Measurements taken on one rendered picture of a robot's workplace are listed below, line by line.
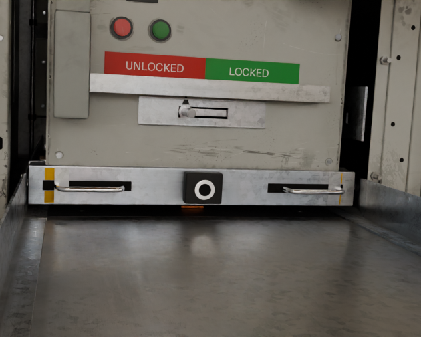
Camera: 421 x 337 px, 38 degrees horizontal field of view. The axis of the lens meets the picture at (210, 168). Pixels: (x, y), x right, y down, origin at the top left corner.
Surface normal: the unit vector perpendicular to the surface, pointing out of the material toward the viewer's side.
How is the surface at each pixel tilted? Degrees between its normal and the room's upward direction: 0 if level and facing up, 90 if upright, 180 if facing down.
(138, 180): 90
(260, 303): 0
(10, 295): 0
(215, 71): 90
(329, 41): 90
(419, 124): 90
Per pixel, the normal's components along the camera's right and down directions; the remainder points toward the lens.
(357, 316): 0.05, -0.99
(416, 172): 0.22, 0.13
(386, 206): -0.97, -0.02
